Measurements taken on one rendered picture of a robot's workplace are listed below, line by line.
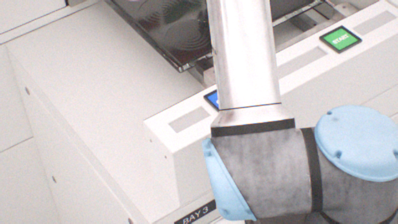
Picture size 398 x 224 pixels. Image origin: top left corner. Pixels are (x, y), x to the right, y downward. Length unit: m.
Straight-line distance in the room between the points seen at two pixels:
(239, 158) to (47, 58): 0.78
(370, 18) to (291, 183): 0.57
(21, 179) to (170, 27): 0.66
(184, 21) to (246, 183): 0.66
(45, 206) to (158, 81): 0.69
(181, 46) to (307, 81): 0.30
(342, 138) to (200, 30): 0.63
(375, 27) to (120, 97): 0.52
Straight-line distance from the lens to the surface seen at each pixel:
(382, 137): 1.01
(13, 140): 1.92
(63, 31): 1.74
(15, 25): 1.73
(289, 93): 1.32
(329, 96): 1.41
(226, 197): 0.99
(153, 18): 1.60
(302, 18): 1.66
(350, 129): 1.01
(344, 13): 1.58
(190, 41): 1.53
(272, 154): 0.99
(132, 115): 1.50
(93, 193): 1.60
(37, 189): 2.06
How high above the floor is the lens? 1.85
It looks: 44 degrees down
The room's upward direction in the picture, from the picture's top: 5 degrees counter-clockwise
